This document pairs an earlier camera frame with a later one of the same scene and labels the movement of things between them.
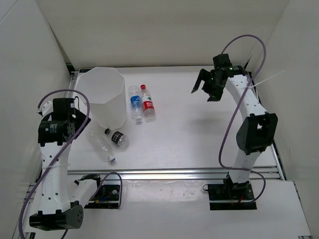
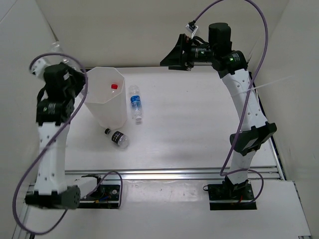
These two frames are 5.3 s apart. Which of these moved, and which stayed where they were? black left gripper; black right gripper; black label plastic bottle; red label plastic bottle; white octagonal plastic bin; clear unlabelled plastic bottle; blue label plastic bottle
Moved: black left gripper; black right gripper; red label plastic bottle; clear unlabelled plastic bottle
Stayed: blue label plastic bottle; black label plastic bottle; white octagonal plastic bin
